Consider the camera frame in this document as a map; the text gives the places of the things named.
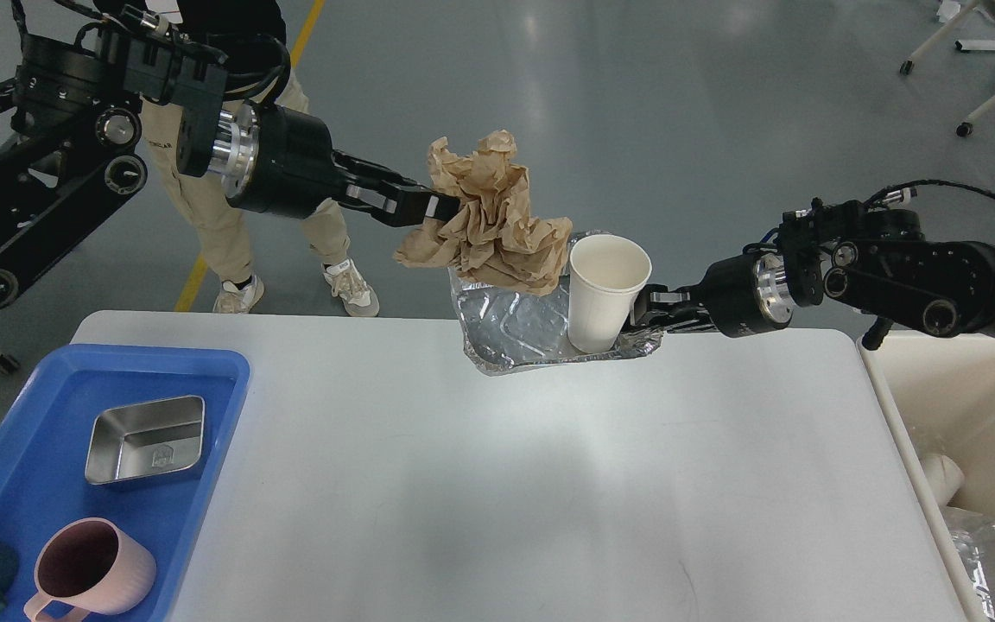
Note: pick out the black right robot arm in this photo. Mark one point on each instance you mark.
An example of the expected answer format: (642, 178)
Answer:
(870, 255)

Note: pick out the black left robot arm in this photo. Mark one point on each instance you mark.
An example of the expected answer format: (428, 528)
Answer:
(71, 162)

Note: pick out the stainless steel rectangular dish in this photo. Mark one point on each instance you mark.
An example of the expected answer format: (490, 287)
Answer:
(153, 443)

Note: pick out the pink ribbed mug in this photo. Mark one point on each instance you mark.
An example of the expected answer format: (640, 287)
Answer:
(93, 566)

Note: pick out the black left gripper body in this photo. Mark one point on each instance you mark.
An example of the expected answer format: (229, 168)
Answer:
(285, 163)

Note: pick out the person in beige trousers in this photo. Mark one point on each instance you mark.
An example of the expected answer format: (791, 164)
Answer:
(221, 225)

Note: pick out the blue plastic tray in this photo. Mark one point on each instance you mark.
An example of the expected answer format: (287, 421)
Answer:
(44, 442)

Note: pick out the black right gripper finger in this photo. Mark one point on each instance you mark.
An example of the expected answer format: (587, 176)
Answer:
(665, 299)
(679, 320)

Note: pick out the aluminium foil tray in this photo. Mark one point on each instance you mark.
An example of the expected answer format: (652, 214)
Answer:
(506, 331)

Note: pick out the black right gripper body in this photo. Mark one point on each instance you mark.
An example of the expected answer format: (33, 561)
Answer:
(747, 295)

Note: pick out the crumpled white cup in bin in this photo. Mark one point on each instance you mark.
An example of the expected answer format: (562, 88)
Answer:
(944, 477)

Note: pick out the brown paper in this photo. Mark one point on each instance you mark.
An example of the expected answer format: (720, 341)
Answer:
(493, 238)

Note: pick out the beige plastic bin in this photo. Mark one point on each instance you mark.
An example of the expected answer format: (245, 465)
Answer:
(938, 396)

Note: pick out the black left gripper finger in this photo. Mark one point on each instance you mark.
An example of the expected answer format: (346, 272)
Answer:
(362, 176)
(400, 206)

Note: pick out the white paper cup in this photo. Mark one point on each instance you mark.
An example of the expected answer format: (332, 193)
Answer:
(607, 272)

